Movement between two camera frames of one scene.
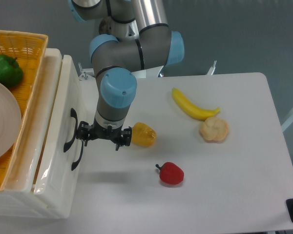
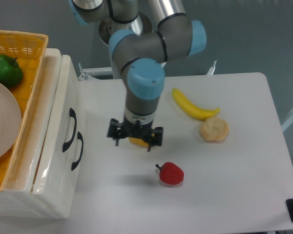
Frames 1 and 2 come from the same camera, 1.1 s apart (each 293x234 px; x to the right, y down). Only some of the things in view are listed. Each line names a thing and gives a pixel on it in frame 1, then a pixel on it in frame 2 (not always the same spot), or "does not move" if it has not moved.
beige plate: [6, 119] does not move
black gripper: [97, 131] to [117, 131]
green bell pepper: [6, 69] does not move
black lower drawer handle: [74, 164] does not move
